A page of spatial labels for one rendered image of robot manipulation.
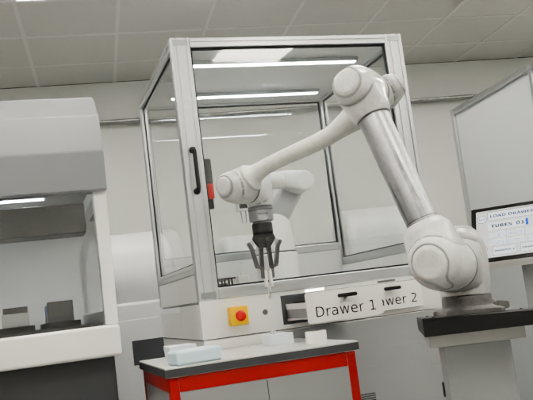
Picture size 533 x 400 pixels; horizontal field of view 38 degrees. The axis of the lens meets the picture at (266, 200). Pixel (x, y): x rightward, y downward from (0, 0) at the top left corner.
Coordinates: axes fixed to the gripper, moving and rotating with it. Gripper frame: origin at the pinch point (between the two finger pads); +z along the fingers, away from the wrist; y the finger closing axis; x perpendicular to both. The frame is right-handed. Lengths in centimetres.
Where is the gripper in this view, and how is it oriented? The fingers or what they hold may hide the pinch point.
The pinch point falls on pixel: (268, 278)
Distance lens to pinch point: 281.1
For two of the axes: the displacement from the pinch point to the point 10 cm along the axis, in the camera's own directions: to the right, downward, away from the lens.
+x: -2.0, 1.4, 9.7
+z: 1.1, 9.9, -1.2
